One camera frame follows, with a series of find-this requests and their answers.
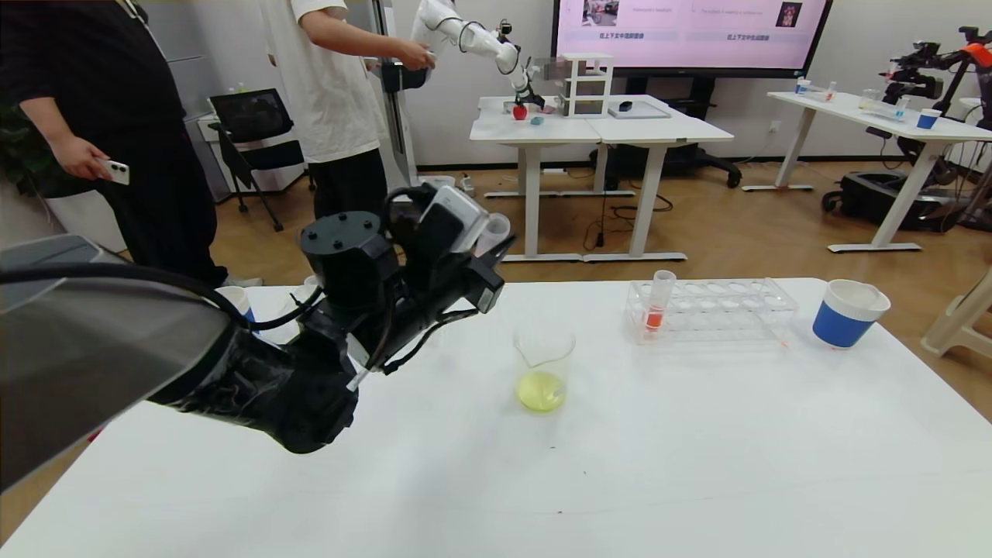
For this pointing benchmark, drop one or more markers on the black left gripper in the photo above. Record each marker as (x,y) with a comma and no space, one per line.
(487,294)

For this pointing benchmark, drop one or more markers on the red pigment test tube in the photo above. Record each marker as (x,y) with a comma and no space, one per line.
(496,227)

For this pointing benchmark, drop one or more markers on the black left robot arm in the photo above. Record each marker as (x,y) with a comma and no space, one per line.
(116,364)

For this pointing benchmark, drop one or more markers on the clear glass beaker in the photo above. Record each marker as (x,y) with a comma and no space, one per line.
(542,387)

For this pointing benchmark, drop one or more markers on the orange-red pigment test tube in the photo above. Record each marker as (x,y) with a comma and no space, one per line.
(656,314)

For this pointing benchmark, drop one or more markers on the clear acrylic test tube rack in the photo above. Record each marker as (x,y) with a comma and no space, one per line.
(298,306)
(721,314)

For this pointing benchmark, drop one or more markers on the white desk with apple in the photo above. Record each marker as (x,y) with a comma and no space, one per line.
(535,128)

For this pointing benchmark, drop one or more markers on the red apple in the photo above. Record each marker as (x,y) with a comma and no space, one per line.
(520,111)

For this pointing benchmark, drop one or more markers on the white mobile robot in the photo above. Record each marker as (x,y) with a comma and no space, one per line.
(399,116)

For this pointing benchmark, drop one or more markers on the white drawer shelf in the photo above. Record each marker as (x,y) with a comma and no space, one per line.
(585,85)

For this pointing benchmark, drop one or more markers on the grey tray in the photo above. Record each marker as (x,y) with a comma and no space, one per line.
(643,111)

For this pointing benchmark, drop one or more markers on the white desk with tray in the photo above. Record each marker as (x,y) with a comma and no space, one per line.
(666,130)

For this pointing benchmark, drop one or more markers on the person in white shirt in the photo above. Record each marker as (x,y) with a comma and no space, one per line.
(333,93)

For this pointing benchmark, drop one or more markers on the blue and white paper cup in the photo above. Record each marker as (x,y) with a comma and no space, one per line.
(236,298)
(845,325)

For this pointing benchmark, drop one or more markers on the black chair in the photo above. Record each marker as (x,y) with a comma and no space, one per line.
(248,116)

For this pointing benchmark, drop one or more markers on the grey cabinet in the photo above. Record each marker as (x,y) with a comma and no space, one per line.
(205,46)

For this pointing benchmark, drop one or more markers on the black background robot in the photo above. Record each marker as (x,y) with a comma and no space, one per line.
(876,198)

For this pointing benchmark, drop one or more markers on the white smartphone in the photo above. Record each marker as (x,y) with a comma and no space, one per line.
(116,171)

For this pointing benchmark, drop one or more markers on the long white desk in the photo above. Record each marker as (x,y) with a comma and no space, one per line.
(868,112)

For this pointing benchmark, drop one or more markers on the person in black clothes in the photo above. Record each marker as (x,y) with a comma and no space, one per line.
(101,77)

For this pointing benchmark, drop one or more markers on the small blue cup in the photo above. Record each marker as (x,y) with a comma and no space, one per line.
(928,120)

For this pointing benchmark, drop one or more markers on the white plastic stool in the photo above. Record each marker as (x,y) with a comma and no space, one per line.
(957,318)

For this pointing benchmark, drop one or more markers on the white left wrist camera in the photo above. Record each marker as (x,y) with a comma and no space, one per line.
(457,217)

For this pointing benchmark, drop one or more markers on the large wall monitor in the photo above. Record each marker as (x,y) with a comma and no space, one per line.
(690,35)

